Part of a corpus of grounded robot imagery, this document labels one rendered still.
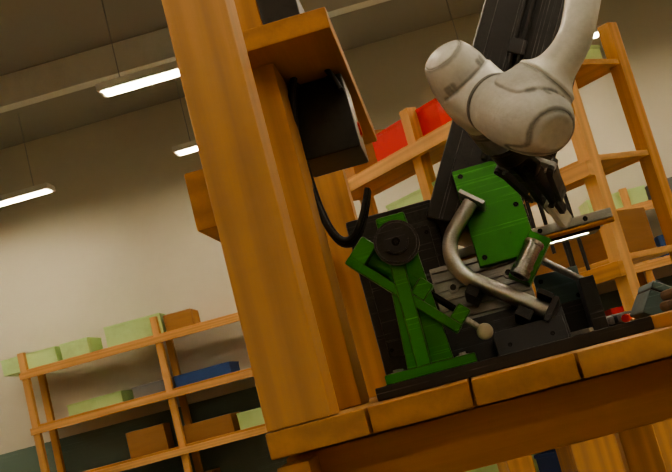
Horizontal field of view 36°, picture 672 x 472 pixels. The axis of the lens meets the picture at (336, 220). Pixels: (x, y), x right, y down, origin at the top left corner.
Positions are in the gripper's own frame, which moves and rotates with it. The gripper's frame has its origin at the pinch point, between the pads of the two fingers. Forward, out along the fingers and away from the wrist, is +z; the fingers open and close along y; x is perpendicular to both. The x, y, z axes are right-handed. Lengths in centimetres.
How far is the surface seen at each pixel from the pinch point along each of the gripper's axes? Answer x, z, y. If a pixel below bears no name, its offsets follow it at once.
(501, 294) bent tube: 16.5, 3.7, 7.5
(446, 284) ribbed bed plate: 15.9, 2.1, 20.0
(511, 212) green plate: -1.0, 1.3, 11.7
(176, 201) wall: -329, 381, 839
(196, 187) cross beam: 40, -57, 16
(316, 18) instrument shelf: 0, -53, 19
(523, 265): 10.0, 3.4, 5.3
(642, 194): -503, 601, 425
